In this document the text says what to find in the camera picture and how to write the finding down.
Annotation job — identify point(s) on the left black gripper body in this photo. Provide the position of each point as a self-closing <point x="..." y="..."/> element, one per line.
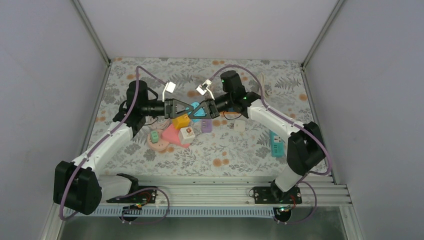
<point x="165" y="112"/>

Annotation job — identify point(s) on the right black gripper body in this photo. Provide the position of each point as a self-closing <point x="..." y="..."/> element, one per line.
<point x="215" y="110"/>

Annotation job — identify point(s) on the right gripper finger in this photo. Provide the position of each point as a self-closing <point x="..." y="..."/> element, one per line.
<point x="197" y="106"/>
<point x="199" y="115"/>

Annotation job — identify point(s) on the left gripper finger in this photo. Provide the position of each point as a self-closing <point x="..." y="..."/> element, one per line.
<point x="177" y="114"/>
<point x="179" y="105"/>

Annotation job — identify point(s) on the cyan cube socket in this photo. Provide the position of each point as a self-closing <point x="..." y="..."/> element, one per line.
<point x="194" y="121"/>

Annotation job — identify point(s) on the yellow cube socket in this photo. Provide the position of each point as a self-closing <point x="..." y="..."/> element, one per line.
<point x="181" y="121"/>

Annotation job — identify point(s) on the purple power strip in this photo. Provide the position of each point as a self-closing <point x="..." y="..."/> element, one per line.
<point x="206" y="125"/>

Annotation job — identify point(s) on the white plug adapter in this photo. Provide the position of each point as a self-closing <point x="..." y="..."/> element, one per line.
<point x="186" y="135"/>

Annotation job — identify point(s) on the pink triangular power strip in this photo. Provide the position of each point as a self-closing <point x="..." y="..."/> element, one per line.
<point x="171" y="135"/>

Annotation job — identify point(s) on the white square plug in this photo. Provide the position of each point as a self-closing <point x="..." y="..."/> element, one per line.
<point x="239" y="126"/>

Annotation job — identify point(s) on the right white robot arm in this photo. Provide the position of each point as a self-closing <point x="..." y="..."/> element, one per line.
<point x="303" y="142"/>

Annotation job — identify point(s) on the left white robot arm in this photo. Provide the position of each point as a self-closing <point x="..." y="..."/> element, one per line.
<point x="77" y="184"/>

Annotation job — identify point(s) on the small green plug adapter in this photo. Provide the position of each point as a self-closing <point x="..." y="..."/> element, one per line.
<point x="154" y="136"/>

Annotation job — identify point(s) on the orange power strip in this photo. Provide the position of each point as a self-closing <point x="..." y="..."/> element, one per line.
<point x="231" y="113"/>

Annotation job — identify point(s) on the teal power strip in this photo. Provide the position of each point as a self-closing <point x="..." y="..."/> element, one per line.
<point x="276" y="145"/>

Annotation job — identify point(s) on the aluminium rail frame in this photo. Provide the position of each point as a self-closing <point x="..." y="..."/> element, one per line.
<point x="232" y="191"/>

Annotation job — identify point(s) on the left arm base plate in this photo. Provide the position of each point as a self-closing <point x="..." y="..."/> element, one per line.
<point x="143" y="197"/>

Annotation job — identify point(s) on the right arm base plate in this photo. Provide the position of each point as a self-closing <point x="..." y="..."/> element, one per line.
<point x="270" y="195"/>

